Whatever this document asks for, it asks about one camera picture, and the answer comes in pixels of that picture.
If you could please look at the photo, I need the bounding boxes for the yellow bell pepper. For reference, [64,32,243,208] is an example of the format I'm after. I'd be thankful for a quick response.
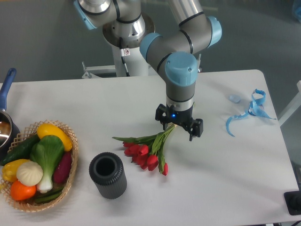
[2,159,30,183]

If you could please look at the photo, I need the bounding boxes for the green pea pod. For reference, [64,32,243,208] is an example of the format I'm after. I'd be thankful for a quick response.
[33,187,63,204]

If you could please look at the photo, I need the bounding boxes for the woven bamboo basket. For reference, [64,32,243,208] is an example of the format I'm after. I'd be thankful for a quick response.
[0,120,79,212]

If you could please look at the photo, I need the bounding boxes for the black device at edge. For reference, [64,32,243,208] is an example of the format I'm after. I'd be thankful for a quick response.
[284,191,301,216]

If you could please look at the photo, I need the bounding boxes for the blue handled saucepan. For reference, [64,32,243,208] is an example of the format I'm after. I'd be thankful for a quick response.
[0,68,20,160]

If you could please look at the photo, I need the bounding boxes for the green cucumber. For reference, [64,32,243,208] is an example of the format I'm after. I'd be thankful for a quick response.
[0,134,40,166]

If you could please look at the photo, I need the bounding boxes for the small pale blue cap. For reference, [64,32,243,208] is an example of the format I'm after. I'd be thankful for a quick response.
[228,95,241,104]

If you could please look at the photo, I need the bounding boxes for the red tulip bouquet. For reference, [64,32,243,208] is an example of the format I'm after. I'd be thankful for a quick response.
[113,124,176,176]

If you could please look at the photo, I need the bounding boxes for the white furniture frame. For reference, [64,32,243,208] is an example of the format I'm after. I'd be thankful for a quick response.
[278,81,301,127]

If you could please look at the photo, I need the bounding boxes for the green bok choy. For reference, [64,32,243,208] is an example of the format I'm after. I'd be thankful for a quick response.
[30,135,64,194]

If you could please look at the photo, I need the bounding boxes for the blue ribbon strip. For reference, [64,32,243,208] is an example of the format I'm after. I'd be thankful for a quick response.
[225,89,276,137]

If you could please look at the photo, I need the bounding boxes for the blue object in corner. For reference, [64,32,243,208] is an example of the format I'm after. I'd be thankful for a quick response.
[292,0,301,23]

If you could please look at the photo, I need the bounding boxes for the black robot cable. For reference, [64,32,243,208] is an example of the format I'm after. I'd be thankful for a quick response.
[118,37,130,77]

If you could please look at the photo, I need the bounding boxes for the orange fruit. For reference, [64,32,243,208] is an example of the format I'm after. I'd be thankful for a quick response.
[10,180,37,201]

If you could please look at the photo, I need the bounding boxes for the dark grey ribbed vase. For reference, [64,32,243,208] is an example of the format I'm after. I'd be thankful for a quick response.
[89,152,127,199]

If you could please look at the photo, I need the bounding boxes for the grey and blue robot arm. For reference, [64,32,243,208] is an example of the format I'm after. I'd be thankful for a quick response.
[73,0,222,138]

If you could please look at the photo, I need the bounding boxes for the purple sweet potato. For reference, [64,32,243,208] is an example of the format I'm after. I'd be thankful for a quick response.
[53,152,72,184]

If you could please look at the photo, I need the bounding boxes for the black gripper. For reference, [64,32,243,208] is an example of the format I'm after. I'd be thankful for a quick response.
[155,104,203,141]

